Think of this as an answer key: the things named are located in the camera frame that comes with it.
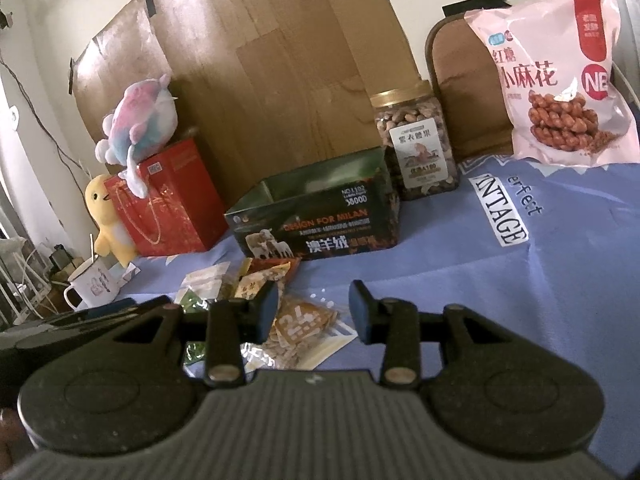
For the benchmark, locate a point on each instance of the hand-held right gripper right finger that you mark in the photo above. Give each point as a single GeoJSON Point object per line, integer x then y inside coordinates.
{"type": "Point", "coordinates": [361, 312]}

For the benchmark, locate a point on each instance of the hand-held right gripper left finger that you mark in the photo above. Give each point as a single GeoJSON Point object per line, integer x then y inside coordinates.
{"type": "Point", "coordinates": [267, 312]}

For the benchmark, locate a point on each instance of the pile of small snack packets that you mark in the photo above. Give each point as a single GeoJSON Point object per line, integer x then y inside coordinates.
{"type": "Point", "coordinates": [300, 325]}

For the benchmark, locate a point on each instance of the dark green printed box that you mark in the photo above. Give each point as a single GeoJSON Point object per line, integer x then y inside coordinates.
{"type": "Point", "coordinates": [320, 225]}

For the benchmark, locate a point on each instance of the white mug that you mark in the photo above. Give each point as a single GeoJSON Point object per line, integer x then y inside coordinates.
{"type": "Point", "coordinates": [95, 285]}

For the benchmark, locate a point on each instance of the yellow duck plush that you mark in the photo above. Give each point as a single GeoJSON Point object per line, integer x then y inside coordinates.
{"type": "Point", "coordinates": [105, 220]}

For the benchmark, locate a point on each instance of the red gift bag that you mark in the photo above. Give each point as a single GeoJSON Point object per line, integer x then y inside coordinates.
{"type": "Point", "coordinates": [175, 205]}

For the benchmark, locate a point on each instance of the blue printed bedsheet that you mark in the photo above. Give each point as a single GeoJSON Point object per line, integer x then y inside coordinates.
{"type": "Point", "coordinates": [500, 270]}

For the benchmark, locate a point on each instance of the clear nut jar gold lid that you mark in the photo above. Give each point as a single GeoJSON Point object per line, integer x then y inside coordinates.
{"type": "Point", "coordinates": [417, 145]}

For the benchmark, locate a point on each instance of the pastel plush toy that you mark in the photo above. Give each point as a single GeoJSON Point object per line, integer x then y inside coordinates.
{"type": "Point", "coordinates": [142, 120]}

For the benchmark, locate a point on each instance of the brown rounded wooden board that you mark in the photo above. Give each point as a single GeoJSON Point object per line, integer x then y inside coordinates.
{"type": "Point", "coordinates": [465, 100]}

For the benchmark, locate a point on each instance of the brown cardboard sheet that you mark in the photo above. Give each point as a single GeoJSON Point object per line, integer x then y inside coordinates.
{"type": "Point", "coordinates": [280, 70]}

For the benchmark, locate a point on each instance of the short black tape strip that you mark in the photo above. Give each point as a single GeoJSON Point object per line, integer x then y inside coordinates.
{"type": "Point", "coordinates": [71, 75]}

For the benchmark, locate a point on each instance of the pink twisted snack bag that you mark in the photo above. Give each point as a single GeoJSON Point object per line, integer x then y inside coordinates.
{"type": "Point", "coordinates": [555, 85]}

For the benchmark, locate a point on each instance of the small white wall device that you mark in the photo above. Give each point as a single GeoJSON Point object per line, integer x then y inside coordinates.
{"type": "Point", "coordinates": [15, 119]}

